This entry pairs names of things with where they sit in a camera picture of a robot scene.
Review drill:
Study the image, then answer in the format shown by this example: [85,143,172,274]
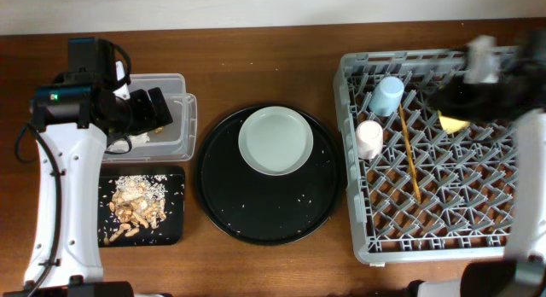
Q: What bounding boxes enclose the peanut shell food scraps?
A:
[102,174,167,246]

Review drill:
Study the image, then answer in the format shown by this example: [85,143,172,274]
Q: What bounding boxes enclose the blue cup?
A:
[369,76,404,117]

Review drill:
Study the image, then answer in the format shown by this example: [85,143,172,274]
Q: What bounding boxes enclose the clear plastic bin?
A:
[102,73,197,164]

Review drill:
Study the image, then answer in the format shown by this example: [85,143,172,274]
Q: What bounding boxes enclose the wooden chopstick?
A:
[398,104,421,203]

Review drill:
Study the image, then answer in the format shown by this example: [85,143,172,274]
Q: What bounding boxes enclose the round black tray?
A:
[195,105,346,246]

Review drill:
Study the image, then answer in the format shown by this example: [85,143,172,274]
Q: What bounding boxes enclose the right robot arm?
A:
[402,29,545,297]

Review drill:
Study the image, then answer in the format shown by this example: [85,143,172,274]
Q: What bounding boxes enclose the yellow bowl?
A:
[438,111,470,134]

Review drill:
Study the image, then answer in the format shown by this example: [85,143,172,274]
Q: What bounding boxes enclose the grey plate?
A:
[238,106,314,176]

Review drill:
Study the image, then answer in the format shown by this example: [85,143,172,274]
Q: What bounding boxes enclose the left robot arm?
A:
[17,38,172,296]

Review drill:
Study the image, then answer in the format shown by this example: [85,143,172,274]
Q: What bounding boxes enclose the pink cup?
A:
[355,120,383,160]

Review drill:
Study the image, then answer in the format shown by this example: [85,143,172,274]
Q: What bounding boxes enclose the grey dishwasher rack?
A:
[333,49,518,265]

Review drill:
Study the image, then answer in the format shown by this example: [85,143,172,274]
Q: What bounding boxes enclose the black rectangular tray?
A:
[97,166,186,248]

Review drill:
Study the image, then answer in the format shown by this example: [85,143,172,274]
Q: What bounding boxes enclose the white tissue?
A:
[123,132,150,145]

